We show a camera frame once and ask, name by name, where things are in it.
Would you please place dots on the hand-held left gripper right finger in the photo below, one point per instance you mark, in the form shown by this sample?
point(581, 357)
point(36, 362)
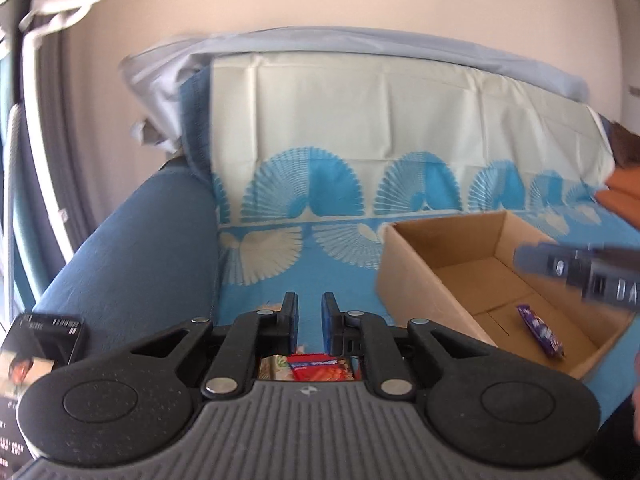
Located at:
point(326, 320)

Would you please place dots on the dark photo book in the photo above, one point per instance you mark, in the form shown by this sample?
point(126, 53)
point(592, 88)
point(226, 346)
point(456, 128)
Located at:
point(30, 360)

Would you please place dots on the red snack packet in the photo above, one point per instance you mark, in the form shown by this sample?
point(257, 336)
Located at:
point(320, 367)

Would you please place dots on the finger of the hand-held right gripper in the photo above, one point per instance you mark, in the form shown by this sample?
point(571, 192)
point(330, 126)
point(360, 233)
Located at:
point(540, 260)

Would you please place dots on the beige snack packet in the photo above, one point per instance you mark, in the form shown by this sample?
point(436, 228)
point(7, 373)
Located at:
point(272, 367)

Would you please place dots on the cardboard box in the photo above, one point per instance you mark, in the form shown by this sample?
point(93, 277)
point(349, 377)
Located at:
point(440, 260)

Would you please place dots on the blue white printed blanket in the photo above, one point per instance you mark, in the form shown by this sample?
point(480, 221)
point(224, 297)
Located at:
point(350, 110)

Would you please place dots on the orange cushion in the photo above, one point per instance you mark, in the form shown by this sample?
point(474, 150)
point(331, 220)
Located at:
point(625, 195)

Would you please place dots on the blue sofa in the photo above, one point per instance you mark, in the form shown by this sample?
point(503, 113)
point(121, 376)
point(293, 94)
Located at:
point(140, 260)

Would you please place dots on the brown cushion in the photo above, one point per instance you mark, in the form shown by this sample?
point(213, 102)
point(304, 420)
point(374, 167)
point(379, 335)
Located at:
point(627, 145)

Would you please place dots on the purple snack packet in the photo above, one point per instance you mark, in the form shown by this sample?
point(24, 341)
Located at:
point(542, 332)

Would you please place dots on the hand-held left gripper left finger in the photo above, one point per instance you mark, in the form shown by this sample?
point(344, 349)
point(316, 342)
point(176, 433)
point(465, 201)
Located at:
point(294, 320)

